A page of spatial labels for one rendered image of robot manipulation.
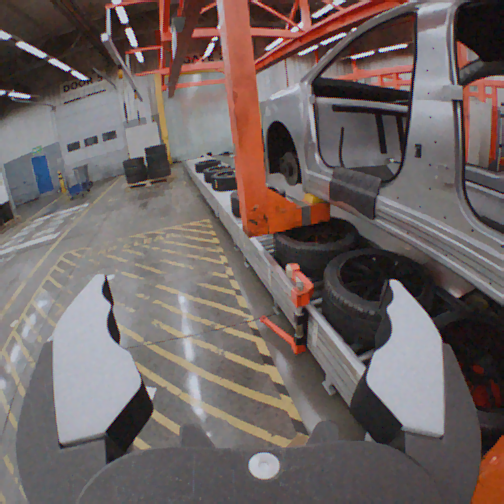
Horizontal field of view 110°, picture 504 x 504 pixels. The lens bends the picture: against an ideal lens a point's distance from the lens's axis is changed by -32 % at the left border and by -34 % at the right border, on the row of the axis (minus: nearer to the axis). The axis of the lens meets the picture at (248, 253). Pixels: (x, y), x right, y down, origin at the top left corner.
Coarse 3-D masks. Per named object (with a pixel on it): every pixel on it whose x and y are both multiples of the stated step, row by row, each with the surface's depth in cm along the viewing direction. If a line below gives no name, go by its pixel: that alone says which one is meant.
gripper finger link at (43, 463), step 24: (48, 360) 6; (48, 384) 5; (24, 408) 4; (48, 408) 5; (24, 432) 4; (48, 432) 4; (24, 456) 3; (48, 456) 3; (72, 456) 4; (96, 456) 4; (120, 456) 5; (24, 480) 3; (48, 480) 3; (72, 480) 3
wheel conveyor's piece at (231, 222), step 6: (294, 198) 306; (222, 210) 308; (228, 210) 329; (222, 216) 320; (228, 216) 285; (234, 216) 308; (222, 222) 328; (228, 222) 289; (234, 222) 259; (240, 222) 287; (228, 228) 297; (234, 228) 265; (234, 234) 272; (234, 240) 279
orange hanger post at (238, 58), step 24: (240, 0) 110; (240, 24) 119; (240, 48) 126; (240, 72) 134; (240, 96) 141; (240, 120) 148; (240, 144) 155; (240, 168) 163; (264, 168) 167; (240, 192) 177; (264, 192) 174; (264, 216) 181
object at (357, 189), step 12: (336, 168) 155; (336, 180) 155; (348, 180) 144; (360, 180) 134; (372, 180) 126; (336, 192) 156; (348, 192) 144; (360, 192) 134; (372, 192) 127; (360, 204) 136; (372, 204) 126; (372, 216) 129
